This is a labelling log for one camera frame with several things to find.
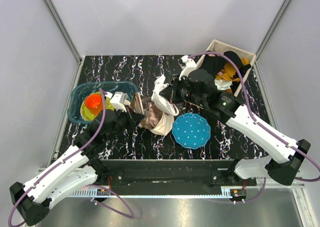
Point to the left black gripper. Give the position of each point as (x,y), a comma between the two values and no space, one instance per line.
(133,119)

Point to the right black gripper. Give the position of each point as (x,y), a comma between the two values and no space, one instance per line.
(170,92)

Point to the white bra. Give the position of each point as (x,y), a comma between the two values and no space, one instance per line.
(160,102)

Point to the pink beige bra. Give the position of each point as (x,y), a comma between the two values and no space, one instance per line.
(152,114)

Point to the cream round laundry bag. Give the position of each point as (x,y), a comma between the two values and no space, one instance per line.
(165,124)

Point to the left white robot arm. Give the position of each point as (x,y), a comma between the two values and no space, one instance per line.
(78,167)

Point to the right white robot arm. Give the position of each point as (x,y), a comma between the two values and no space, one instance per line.
(285,155)

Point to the blue polka dot plate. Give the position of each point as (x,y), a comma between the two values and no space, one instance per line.
(191,131)

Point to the orange mug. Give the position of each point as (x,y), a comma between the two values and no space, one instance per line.
(94,103)

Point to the yellow-green plate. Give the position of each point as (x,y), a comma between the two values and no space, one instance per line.
(85,113)

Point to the white garment in basket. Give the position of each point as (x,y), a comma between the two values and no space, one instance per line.
(223,85)

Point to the black garment in basket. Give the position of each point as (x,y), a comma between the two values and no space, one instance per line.
(214,64)

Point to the teal plastic tub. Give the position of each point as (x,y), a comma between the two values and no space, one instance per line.
(83,90)

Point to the mustard yellow garment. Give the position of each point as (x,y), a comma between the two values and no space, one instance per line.
(229,73)

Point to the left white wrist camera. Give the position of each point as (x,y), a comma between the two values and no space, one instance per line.
(119,100)

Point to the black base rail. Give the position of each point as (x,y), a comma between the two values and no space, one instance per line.
(170,177)

